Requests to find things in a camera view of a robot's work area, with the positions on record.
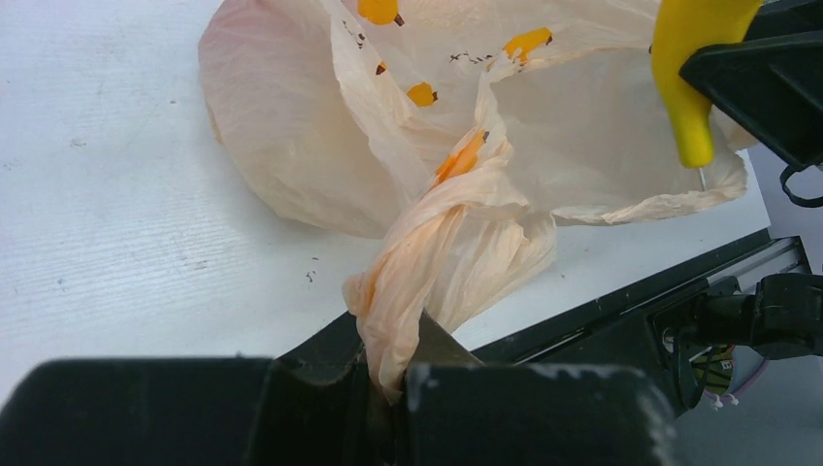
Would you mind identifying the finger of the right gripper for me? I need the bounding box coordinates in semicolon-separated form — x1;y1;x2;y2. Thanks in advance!
688;0;822;171

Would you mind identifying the orange plastic bag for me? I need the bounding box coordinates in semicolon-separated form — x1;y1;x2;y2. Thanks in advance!
198;1;752;402

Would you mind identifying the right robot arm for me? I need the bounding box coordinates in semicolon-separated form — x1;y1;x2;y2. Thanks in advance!
651;1;822;360

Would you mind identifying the yellow fake banana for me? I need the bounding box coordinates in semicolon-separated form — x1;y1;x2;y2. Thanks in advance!
650;0;763;169

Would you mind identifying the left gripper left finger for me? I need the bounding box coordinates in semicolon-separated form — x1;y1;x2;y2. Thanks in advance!
0;312;380;466

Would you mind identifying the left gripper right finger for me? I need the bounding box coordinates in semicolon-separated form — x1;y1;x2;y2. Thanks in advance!
398;316;682;465

